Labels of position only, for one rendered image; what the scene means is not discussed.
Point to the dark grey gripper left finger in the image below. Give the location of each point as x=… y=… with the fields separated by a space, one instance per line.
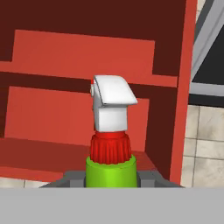
x=74 y=179

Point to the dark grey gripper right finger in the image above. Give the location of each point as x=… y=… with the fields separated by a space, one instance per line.
x=147 y=179

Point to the green spray bottle white nozzle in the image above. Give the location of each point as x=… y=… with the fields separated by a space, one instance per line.
x=111 y=134

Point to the red open cabinet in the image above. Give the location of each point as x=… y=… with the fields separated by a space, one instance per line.
x=67 y=87

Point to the grey framed window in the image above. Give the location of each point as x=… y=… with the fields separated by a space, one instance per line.
x=208 y=58

